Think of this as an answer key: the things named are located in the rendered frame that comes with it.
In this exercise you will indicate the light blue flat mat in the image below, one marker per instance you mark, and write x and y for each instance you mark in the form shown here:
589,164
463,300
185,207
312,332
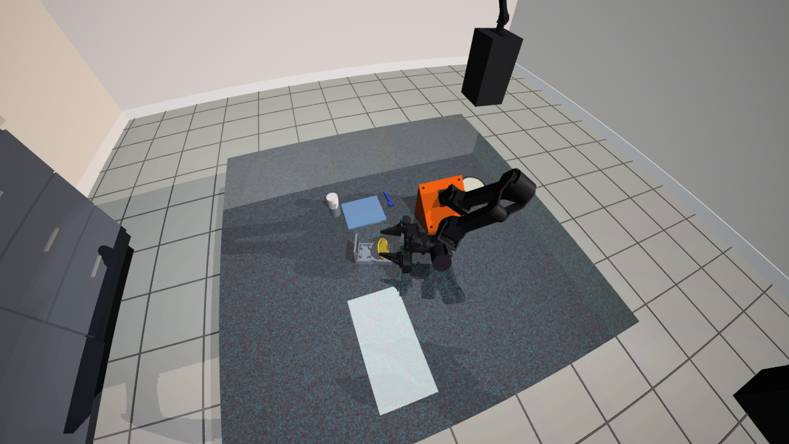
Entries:
363,212

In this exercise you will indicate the yellow plate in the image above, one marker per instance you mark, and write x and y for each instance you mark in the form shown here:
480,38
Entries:
382,246

